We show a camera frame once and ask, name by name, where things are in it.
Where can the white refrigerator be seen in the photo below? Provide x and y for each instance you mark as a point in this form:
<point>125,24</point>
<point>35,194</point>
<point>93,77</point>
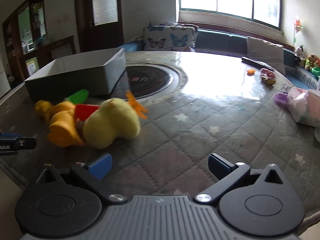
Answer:
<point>4,80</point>

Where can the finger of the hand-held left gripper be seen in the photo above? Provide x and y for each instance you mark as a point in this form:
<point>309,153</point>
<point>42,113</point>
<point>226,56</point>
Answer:
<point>26,144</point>
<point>8,135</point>

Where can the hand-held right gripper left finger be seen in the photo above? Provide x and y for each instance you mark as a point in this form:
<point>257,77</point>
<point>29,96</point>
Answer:
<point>100,167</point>

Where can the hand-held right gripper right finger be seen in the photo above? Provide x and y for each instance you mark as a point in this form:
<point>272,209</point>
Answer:
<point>218,166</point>

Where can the small orange toy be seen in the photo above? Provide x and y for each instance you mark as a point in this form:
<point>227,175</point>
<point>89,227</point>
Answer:
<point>250,72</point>

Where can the green plastic box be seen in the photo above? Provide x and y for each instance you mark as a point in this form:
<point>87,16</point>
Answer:
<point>316,72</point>

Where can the yellow plush duck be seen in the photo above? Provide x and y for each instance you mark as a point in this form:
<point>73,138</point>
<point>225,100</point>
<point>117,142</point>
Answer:
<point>110,125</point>

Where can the butterfly print cushion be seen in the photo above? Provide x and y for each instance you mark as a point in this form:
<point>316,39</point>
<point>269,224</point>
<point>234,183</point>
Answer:
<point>170,37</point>

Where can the orange and green plush toy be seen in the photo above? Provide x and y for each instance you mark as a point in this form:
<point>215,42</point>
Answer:
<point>312,61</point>

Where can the red toy apple half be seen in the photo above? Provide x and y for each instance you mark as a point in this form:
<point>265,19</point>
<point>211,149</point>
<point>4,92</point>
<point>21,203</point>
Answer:
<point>83,111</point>

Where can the red and pink toy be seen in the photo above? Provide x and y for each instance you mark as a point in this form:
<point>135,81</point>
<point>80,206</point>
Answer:
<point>268,76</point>

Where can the green toy vegetable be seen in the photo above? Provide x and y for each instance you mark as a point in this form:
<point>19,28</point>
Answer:
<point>78,96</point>

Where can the grey cushion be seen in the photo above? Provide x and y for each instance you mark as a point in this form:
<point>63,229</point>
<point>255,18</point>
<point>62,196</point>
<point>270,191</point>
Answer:
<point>266,53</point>

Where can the wooden sideboard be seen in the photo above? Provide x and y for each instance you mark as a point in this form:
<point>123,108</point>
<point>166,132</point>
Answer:
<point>60,48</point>

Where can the dark wooden door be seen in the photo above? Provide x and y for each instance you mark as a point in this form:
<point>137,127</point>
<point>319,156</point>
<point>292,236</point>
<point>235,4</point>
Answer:
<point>100,15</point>

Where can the blue cushion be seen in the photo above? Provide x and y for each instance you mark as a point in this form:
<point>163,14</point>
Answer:
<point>132,47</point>

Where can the colourful wall decoration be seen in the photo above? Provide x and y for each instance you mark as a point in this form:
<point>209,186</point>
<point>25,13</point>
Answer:
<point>297,24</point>

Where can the purple binder clip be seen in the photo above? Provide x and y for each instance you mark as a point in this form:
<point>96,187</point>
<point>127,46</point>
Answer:
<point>282,97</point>

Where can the clear plastic bag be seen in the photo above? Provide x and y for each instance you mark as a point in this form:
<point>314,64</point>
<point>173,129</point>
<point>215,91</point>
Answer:
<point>306,107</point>

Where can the grey cardboard box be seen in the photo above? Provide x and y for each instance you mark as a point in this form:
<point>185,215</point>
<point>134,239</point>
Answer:
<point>75,80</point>

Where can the black remote control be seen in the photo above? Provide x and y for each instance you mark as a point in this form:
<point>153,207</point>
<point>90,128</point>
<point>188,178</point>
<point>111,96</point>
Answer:
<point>256,63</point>

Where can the wooden display cabinet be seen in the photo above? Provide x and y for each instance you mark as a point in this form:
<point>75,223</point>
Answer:
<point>25,32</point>

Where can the round black hotplate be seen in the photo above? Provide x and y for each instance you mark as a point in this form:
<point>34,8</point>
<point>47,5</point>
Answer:
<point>155,80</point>

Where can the dark teal bench sofa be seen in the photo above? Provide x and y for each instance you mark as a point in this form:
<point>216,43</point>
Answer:
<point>220,40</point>

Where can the cow plush toy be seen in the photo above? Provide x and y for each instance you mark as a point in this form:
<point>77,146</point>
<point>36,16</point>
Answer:
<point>299,52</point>

